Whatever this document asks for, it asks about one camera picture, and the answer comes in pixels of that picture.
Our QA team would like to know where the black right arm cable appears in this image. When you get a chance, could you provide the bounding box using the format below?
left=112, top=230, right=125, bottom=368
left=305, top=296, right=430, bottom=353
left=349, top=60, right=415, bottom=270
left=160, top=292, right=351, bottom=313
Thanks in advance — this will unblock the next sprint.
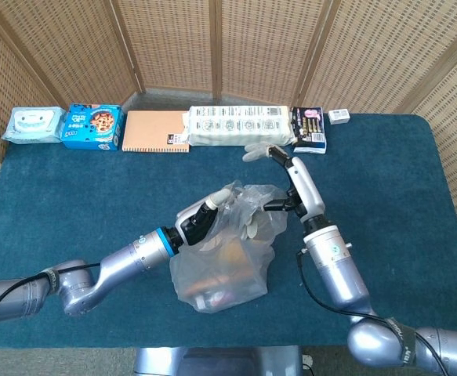
left=296, top=250, right=448, bottom=376

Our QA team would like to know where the wicker folding screen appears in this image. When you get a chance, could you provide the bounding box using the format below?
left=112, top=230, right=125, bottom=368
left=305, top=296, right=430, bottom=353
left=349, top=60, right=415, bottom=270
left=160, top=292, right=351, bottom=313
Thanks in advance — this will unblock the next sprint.
left=0, top=0, right=457, bottom=275

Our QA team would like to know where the orange sausage stick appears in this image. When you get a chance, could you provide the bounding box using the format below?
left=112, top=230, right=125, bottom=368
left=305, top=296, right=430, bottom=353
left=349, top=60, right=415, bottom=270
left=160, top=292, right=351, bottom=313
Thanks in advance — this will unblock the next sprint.
left=184, top=275, right=231, bottom=295

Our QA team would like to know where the brown spiral notebook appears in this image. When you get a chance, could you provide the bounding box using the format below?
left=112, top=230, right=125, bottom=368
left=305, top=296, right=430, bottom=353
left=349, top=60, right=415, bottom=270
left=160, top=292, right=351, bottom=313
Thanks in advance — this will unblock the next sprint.
left=121, top=110, right=191, bottom=154

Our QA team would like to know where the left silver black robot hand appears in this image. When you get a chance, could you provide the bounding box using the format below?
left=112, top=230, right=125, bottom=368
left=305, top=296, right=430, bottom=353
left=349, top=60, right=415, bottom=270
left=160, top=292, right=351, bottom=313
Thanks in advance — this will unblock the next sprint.
left=174, top=187, right=260, bottom=246

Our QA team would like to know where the silver robot torso base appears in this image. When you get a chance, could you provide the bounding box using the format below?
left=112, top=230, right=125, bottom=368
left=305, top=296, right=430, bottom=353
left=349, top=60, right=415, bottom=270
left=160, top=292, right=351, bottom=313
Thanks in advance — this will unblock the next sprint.
left=133, top=346, right=303, bottom=376

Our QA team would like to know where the yellow snack box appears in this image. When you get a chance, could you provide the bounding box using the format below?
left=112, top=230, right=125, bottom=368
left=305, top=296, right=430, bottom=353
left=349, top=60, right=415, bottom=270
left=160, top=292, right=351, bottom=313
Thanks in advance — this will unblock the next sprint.
left=220, top=239, right=249, bottom=264

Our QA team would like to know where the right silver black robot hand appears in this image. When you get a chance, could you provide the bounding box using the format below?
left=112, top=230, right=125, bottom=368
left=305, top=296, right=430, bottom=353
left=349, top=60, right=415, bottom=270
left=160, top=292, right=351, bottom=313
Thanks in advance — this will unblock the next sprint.
left=242, top=143, right=327, bottom=222

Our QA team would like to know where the blue cookie box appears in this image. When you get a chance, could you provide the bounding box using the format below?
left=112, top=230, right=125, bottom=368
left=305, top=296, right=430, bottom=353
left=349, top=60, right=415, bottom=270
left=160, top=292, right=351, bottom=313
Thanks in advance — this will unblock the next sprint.
left=61, top=103, right=125, bottom=152

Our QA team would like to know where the light blue wet wipes pack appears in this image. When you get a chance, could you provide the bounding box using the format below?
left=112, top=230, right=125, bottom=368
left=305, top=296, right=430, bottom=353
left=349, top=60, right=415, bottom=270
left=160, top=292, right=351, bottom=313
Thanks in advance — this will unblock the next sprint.
left=1, top=107, right=67, bottom=143

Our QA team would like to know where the small white box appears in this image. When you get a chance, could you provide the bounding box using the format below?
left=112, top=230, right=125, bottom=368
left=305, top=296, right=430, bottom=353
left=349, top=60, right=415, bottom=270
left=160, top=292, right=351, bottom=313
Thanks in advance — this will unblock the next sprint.
left=328, top=109, right=350, bottom=125

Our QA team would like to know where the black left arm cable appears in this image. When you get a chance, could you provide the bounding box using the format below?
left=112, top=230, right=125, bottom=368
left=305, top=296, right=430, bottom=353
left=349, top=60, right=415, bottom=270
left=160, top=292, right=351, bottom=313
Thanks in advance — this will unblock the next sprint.
left=0, top=262, right=102, bottom=346

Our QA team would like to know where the dark small snack package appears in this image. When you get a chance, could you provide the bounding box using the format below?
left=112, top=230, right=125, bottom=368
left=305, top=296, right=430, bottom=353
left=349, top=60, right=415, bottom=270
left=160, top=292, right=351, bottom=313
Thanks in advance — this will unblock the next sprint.
left=292, top=105, right=327, bottom=154

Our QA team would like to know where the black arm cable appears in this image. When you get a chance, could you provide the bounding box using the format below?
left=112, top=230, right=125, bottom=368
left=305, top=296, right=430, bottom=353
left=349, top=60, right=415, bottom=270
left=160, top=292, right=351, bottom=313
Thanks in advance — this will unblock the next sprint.
left=296, top=250, right=448, bottom=376
left=0, top=262, right=102, bottom=346

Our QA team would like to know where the blue carpet table cover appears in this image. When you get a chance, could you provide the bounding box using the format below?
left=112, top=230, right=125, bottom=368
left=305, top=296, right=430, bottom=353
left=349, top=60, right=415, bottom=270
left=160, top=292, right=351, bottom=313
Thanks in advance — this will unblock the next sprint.
left=0, top=113, right=457, bottom=349

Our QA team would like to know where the clear plastic shopping bag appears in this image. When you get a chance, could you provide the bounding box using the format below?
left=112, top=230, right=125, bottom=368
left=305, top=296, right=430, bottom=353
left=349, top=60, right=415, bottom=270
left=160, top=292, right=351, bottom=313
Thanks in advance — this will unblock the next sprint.
left=169, top=179, right=288, bottom=314

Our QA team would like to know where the long white tissue pack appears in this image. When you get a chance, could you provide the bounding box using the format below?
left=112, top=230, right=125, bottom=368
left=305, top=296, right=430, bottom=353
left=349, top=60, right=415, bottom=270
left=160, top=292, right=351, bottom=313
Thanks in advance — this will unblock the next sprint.
left=183, top=104, right=296, bottom=147

